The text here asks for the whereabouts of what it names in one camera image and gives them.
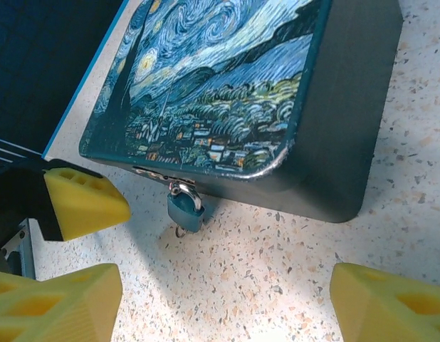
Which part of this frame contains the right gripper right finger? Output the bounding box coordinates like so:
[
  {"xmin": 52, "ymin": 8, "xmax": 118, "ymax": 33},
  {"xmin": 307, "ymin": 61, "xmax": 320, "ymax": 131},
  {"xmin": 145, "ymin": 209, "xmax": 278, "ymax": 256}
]
[{"xmin": 329, "ymin": 261, "xmax": 440, "ymax": 342}]

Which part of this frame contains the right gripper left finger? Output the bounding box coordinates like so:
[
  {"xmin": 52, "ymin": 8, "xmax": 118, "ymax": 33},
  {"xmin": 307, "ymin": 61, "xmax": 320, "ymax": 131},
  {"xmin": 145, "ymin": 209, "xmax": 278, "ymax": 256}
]
[{"xmin": 0, "ymin": 262, "xmax": 124, "ymax": 342}]

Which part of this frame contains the small teal padlock silver shackle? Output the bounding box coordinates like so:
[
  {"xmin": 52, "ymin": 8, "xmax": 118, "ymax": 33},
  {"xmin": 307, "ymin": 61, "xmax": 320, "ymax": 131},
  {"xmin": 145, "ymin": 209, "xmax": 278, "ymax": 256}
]
[{"xmin": 165, "ymin": 180, "xmax": 207, "ymax": 234}]

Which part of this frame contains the starry night print tin box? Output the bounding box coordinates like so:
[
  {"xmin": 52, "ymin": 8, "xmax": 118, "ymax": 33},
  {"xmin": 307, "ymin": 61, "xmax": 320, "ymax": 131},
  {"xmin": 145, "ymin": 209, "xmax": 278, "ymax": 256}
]
[{"xmin": 79, "ymin": 0, "xmax": 405, "ymax": 224}]

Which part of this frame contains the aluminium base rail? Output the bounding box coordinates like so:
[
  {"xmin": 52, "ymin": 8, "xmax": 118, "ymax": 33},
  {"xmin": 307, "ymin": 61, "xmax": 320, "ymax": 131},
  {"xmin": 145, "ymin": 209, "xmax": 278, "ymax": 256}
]
[{"xmin": 0, "ymin": 217, "xmax": 37, "ymax": 281}]

